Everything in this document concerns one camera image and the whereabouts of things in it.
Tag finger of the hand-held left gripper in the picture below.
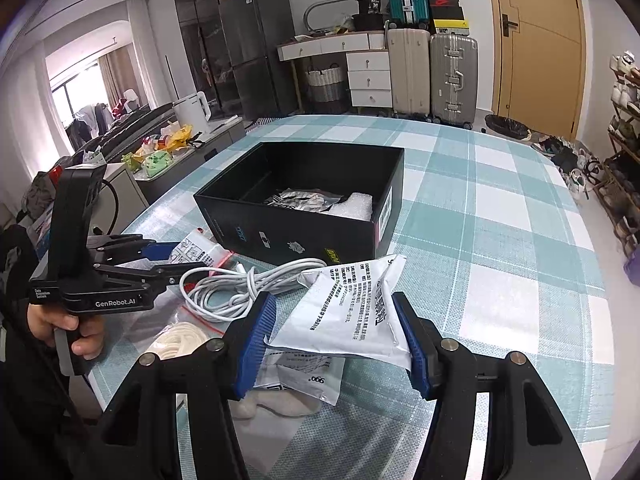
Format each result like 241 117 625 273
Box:
86 234 179 266
92 260 208 292

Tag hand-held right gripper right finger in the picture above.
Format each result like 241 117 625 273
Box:
391 291 593 480

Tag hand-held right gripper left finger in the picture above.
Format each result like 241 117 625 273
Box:
85 291 279 480

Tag clear red-edged zip bag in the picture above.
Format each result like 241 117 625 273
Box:
167 228 236 268

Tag white charging cable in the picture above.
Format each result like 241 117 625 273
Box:
179 258 328 323

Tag clear labelled plastic bag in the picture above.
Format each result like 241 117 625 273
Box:
252 347 346 407

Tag white plush toy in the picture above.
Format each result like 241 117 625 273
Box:
232 385 321 420

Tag clear bag with white cord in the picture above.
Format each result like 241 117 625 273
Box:
147 322 211 361

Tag white printed packet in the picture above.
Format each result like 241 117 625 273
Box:
264 252 413 373

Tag black cardboard box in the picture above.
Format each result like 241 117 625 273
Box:
193 141 405 267

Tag person's left hand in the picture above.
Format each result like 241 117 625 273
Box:
27 302 106 361

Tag grey low cabinet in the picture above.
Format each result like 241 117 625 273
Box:
107 120 246 206

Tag hanging clothes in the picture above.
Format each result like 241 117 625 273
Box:
65 102 116 151

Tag yellow plastic bag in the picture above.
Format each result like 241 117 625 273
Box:
159 125 193 153

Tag teal checkered tablecloth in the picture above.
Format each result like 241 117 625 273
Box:
87 114 617 480

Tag white electric kettle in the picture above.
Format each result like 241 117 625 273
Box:
172 91 211 128

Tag silver striped foil bag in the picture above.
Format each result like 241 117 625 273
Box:
263 187 343 213

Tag brown curtain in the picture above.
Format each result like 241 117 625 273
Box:
97 45 148 106

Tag white bubble wrap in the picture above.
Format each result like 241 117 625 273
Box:
320 191 374 222

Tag dark glass wardrobe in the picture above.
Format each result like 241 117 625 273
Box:
177 0 236 111

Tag grey refrigerator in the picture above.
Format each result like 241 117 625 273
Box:
218 0 299 121

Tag woven laundry basket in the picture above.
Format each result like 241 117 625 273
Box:
305 62 348 115

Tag purple cloth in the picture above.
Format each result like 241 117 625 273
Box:
623 247 640 288

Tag black trash bin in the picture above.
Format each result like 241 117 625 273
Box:
484 114 532 142

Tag pile of shoes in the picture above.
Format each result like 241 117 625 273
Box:
530 135 601 201

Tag silver suitcase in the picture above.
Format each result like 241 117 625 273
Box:
429 34 479 130

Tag wooden shoe rack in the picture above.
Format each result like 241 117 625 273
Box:
597 52 640 256

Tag white desk with drawers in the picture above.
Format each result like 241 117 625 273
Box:
277 30 393 113

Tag beige suitcase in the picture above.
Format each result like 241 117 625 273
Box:
386 27 432 121

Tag black paper bag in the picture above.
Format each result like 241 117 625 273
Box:
351 0 386 31

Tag yellow and black shoe box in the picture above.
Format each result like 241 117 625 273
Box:
432 19 471 37

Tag wooden door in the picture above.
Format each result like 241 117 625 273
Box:
485 0 587 138

